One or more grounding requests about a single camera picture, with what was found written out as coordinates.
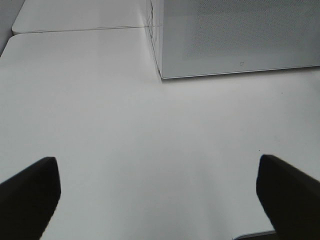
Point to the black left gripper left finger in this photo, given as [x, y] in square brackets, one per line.
[29, 199]

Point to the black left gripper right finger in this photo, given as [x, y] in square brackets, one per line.
[290, 198]

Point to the white microwave door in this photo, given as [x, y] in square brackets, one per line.
[213, 37]

